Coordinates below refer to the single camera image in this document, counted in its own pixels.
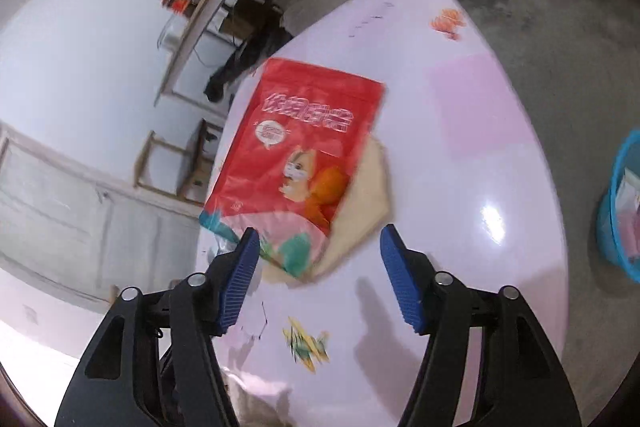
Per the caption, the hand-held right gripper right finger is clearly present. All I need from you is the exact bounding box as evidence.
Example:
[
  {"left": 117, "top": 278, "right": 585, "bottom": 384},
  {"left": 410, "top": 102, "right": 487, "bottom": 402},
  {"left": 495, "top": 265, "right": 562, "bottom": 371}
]
[{"left": 378, "top": 223, "right": 584, "bottom": 427}]

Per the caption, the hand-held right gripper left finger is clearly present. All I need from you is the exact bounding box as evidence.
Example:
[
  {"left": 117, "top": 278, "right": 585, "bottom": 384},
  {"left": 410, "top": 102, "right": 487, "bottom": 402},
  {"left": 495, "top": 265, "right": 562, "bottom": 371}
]
[{"left": 53, "top": 227, "right": 262, "bottom": 427}]

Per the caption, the beige cloth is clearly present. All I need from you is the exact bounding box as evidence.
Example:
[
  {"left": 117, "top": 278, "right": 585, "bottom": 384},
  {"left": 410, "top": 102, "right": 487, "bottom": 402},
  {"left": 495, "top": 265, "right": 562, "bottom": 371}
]
[{"left": 260, "top": 134, "right": 397, "bottom": 285}]

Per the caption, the red snack pouch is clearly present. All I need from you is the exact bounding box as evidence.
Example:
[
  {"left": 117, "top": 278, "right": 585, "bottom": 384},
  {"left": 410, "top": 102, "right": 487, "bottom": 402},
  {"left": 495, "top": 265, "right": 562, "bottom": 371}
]
[{"left": 199, "top": 57, "right": 388, "bottom": 280}]

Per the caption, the blue plastic basket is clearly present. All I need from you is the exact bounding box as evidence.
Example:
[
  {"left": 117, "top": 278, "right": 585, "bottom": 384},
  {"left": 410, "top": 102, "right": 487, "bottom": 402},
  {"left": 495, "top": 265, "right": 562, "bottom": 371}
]
[{"left": 596, "top": 134, "right": 640, "bottom": 283}]

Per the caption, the clear plastic wrapper bag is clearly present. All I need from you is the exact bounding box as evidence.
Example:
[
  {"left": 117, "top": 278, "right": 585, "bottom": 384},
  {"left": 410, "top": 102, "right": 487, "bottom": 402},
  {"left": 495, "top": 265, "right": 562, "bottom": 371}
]
[{"left": 621, "top": 208, "right": 640, "bottom": 258}]

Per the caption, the wooden stool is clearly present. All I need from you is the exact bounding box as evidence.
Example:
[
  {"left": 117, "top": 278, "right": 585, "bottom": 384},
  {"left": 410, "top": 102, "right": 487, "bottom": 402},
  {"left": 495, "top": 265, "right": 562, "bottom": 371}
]
[{"left": 132, "top": 119, "right": 226, "bottom": 204}]

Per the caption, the white panel cabinet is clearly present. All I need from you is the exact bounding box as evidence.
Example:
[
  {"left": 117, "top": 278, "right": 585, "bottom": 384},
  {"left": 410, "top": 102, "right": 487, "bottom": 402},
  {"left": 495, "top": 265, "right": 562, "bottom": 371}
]
[{"left": 0, "top": 121, "right": 203, "bottom": 308}]

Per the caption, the black cloth bundle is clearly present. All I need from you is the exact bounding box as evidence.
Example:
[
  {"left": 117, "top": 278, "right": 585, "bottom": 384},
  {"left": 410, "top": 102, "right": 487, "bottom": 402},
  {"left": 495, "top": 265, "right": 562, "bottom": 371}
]
[{"left": 204, "top": 27, "right": 293, "bottom": 104}]

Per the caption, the white paper box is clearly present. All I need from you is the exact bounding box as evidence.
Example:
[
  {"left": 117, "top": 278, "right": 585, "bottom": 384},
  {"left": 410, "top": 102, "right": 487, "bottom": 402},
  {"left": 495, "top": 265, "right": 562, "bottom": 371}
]
[{"left": 616, "top": 168, "right": 640, "bottom": 210}]

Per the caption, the clear glass bowl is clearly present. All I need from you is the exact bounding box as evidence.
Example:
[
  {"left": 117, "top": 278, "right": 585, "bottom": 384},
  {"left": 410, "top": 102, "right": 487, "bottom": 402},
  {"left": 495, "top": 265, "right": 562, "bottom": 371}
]
[{"left": 157, "top": 14, "right": 182, "bottom": 50}]

